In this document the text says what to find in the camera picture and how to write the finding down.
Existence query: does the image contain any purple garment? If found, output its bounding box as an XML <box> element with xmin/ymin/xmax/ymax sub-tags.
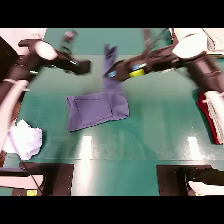
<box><xmin>65</xmin><ymin>43</ymin><xmax>131</xmax><ymax>133</ymax></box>

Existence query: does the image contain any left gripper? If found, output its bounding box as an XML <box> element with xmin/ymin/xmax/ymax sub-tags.
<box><xmin>67</xmin><ymin>59</ymin><xmax>92</xmax><ymax>75</ymax></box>

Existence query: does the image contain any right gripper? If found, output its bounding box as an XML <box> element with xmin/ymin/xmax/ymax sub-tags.
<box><xmin>103</xmin><ymin>59</ymin><xmax>148</xmax><ymax>83</ymax></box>

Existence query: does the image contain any white garment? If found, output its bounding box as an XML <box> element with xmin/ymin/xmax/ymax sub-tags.
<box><xmin>2</xmin><ymin>118</ymin><xmax>44</xmax><ymax>161</ymax></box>

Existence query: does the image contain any red garment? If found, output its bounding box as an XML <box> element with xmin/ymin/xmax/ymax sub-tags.
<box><xmin>196</xmin><ymin>91</ymin><xmax>221</xmax><ymax>145</ymax></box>

